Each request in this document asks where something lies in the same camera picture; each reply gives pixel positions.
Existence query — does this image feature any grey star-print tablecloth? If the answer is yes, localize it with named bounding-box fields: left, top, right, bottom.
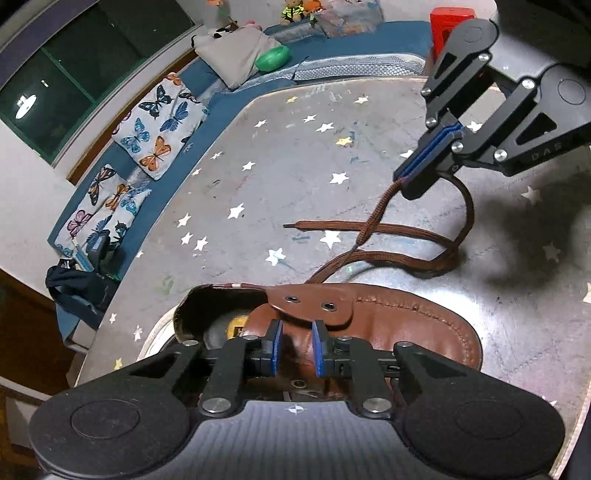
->
left=69, top=76, right=591, bottom=480

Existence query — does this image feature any green round toy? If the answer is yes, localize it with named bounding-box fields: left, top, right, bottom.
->
left=256, top=46, right=291, bottom=72

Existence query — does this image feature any yellow green plush toy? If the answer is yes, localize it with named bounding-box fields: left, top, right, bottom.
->
left=281, top=0, right=305, bottom=25

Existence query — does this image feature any grey patterned blanket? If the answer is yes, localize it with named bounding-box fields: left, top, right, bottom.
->
left=292, top=54, right=424, bottom=83

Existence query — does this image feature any grey pillow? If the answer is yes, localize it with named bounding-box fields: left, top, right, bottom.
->
left=191, top=30, right=289, bottom=90

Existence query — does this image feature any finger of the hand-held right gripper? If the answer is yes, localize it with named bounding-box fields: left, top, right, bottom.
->
left=400, top=78, right=591, bottom=201
left=392, top=46, right=499, bottom=180

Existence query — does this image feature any dark glass window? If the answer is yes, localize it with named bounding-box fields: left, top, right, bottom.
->
left=0, top=0, right=197, bottom=168

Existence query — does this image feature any brown shoelace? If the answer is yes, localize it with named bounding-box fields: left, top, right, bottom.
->
left=283, top=173, right=475, bottom=284

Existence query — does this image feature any patterned storage box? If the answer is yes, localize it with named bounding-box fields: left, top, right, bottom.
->
left=315, top=0, right=385, bottom=38

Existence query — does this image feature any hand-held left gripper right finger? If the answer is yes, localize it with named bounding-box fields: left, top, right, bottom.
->
left=311, top=320, right=459, bottom=415

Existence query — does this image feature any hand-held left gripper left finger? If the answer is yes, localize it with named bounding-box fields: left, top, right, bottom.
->
left=133, top=319, right=284, bottom=415

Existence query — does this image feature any brown leather shoe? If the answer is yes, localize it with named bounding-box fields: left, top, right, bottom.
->
left=174, top=282, right=483, bottom=402

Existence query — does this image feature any red plastic stool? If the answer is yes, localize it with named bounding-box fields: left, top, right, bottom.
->
left=430, top=8, right=476, bottom=62

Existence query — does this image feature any blue corner sofa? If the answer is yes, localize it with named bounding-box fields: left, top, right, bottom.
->
left=46, top=18, right=428, bottom=344

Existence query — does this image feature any dark blue backpack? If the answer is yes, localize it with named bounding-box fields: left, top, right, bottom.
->
left=45, top=258, right=121, bottom=330

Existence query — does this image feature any purple roller blind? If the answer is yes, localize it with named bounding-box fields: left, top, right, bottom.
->
left=0, top=0, right=121, bottom=77

